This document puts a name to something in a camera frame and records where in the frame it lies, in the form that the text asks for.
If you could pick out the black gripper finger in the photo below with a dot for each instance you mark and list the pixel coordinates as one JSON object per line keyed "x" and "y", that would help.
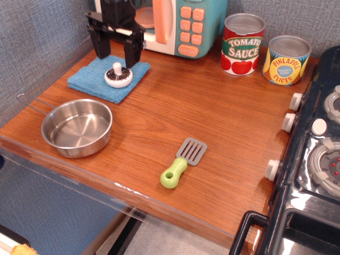
{"x": 133, "y": 47}
{"x": 100, "y": 42}

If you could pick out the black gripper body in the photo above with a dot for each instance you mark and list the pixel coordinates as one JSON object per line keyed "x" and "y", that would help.
{"x": 116, "y": 20}

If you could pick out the white brown toy mushroom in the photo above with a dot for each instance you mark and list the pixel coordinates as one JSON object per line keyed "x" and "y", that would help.
{"x": 118, "y": 76}

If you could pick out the blue folded cloth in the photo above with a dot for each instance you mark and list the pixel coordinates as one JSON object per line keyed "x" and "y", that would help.
{"x": 91, "y": 79}

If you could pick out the teal toy microwave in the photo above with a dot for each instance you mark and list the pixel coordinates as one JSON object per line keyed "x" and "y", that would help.
{"x": 180, "y": 28}

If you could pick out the stainless steel pan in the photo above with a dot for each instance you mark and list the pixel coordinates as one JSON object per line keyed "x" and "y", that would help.
{"x": 77, "y": 128}

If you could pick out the tomato sauce can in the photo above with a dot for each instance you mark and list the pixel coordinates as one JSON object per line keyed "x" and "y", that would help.
{"x": 242, "y": 41}

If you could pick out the green grey toy spatula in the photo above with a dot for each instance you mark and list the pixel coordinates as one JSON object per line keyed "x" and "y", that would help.
{"x": 190, "y": 153}

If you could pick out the clear acrylic table guard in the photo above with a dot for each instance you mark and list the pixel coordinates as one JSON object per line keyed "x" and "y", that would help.
{"x": 209, "y": 200}

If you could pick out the pineapple slices can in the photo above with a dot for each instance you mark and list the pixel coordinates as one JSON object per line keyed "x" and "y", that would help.
{"x": 286, "y": 60}

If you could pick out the white stove knob upper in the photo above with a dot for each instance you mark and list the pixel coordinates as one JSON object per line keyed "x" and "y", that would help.
{"x": 295, "y": 101}

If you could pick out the white stove knob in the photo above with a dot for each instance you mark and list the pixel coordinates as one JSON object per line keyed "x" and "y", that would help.
{"x": 288, "y": 122}
{"x": 295, "y": 101}
{"x": 271, "y": 169}

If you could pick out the white stove knob middle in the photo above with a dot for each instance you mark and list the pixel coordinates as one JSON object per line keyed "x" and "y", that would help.
{"x": 288, "y": 122}

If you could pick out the white stove knob lower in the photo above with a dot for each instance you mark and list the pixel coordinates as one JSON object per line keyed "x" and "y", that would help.
{"x": 271, "y": 169}

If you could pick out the yellow object bottom corner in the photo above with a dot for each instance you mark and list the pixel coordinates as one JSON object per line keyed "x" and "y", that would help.
{"x": 23, "y": 249}

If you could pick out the black toy stove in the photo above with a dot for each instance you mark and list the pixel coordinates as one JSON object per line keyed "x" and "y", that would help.
{"x": 304, "y": 203}

